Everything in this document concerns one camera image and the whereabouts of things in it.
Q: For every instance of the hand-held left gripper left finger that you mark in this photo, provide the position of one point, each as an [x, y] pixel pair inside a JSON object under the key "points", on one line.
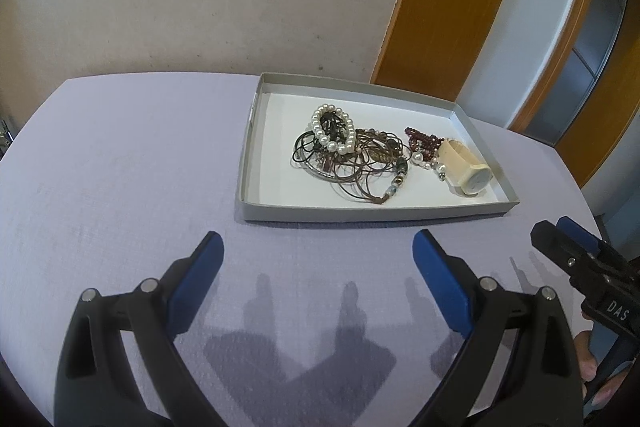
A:
{"points": [[197, 282]]}

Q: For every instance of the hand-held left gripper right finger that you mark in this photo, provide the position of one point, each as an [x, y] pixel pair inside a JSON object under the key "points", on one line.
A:
{"points": [[442, 282]]}

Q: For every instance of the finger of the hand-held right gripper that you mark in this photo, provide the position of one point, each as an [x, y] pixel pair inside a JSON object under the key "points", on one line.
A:
{"points": [[550, 239]]}

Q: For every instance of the cream wristwatch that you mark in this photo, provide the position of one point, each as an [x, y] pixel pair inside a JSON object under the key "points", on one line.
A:
{"points": [[472, 179]]}

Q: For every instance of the grey cardboard tray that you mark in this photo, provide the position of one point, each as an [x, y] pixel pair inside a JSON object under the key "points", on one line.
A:
{"points": [[280, 187]]}

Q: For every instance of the silver bangle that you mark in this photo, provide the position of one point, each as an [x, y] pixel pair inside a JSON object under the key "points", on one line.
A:
{"points": [[322, 176]]}

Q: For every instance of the person's right hand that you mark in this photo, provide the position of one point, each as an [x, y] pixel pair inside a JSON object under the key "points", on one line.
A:
{"points": [[582, 357]]}

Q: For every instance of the lilac tablecloth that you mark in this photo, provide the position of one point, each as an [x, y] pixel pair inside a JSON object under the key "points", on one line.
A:
{"points": [[125, 157]]}

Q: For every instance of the shelf with small items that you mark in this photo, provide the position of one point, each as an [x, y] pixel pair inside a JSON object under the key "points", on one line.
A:
{"points": [[4, 132]]}

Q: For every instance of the glass door with wooden frame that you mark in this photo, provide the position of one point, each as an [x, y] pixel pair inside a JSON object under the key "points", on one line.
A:
{"points": [[600, 57]]}

